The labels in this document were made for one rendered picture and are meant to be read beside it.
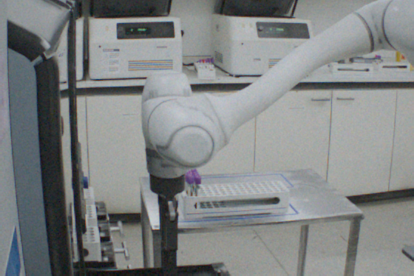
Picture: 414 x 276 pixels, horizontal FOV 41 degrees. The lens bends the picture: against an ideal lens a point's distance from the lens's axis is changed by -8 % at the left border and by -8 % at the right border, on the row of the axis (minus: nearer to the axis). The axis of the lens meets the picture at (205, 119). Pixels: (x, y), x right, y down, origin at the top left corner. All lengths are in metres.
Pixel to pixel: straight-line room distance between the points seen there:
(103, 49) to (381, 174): 2.06
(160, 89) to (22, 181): 0.42
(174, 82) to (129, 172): 2.45
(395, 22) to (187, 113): 0.48
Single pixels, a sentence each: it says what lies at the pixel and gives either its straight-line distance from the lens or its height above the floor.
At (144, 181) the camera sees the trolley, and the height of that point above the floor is 0.82.
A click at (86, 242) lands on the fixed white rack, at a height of 0.86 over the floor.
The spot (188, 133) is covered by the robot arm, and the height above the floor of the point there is 1.19.
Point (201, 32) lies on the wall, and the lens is 4.16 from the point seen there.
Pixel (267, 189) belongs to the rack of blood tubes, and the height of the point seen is 0.88.
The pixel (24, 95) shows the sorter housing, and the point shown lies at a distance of 0.83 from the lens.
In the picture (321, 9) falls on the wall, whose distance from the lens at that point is 4.43.
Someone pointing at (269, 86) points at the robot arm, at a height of 1.25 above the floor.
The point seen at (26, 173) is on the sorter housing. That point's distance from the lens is 0.86.
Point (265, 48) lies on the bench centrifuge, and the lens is 3.63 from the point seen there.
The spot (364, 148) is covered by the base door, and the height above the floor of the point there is 0.42.
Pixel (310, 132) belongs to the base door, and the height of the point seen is 0.55.
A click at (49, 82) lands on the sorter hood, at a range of 0.21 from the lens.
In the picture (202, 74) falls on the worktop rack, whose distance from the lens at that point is 3.51.
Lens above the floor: 1.42
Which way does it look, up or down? 12 degrees down
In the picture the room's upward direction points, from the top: 1 degrees clockwise
